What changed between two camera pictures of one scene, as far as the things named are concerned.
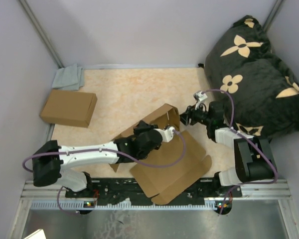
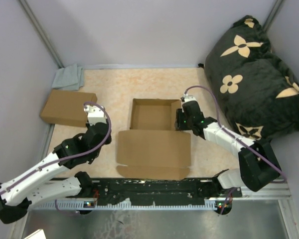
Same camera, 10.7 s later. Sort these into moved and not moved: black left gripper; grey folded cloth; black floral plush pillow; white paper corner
Moved: black left gripper
Not moved: black floral plush pillow; white paper corner; grey folded cloth
